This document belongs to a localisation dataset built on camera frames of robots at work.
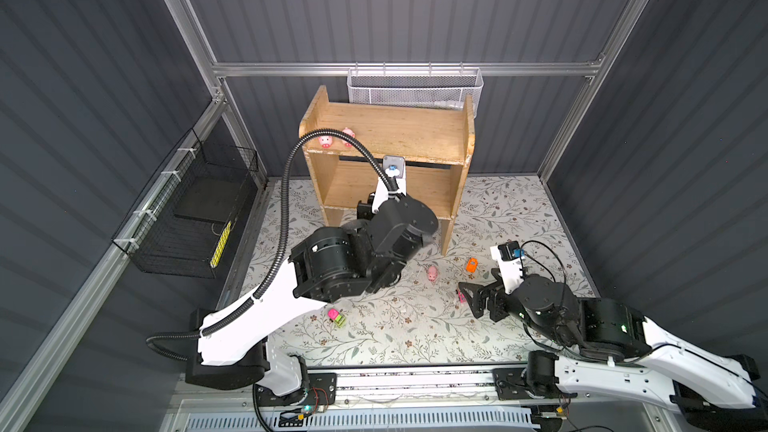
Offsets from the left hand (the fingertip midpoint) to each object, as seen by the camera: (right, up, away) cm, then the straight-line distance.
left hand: (396, 194), depth 54 cm
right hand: (+17, -19, +9) cm, 27 cm away
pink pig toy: (+12, -23, +39) cm, 47 cm away
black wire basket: (-54, -7, +19) cm, 58 cm away
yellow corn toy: (-41, -11, +15) cm, 45 cm away
